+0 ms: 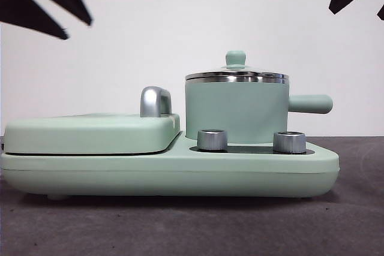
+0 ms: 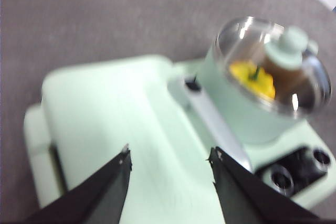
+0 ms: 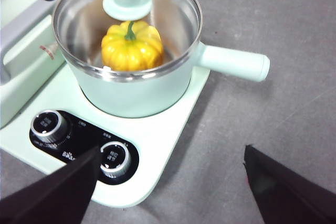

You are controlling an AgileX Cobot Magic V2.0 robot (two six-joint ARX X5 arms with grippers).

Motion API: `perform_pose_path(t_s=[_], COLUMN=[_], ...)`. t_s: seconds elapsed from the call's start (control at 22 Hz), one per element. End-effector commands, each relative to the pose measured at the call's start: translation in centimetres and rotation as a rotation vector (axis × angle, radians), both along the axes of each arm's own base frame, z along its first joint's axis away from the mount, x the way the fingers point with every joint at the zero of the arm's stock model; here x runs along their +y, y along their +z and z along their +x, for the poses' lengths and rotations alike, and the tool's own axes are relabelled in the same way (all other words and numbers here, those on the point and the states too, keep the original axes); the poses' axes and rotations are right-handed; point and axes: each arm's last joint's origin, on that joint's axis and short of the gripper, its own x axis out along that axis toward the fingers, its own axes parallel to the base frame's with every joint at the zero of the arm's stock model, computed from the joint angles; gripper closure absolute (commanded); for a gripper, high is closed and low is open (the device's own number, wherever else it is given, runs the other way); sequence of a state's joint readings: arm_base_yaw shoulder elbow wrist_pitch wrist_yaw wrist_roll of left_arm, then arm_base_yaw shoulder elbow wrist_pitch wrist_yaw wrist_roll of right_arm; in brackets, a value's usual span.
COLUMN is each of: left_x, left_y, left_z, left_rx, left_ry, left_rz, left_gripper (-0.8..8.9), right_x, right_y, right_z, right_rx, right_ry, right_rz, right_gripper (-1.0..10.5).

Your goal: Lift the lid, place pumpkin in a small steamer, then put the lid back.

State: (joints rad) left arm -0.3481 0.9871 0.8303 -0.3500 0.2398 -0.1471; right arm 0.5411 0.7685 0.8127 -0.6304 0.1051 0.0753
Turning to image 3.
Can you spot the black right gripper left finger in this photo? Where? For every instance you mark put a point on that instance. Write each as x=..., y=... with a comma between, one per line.
x=52, y=195

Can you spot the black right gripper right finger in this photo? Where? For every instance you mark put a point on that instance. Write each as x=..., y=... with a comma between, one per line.
x=288, y=195

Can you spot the yellow toy pumpkin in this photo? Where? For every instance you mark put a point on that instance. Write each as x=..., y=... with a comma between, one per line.
x=131, y=51

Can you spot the silver control knob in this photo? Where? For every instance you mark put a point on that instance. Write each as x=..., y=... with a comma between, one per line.
x=115, y=159
x=48, y=125

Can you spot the mint green griddle cover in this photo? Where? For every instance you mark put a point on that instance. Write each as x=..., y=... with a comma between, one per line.
x=26, y=77

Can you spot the mint green breakfast machine base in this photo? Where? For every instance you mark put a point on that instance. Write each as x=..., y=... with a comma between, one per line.
x=157, y=134

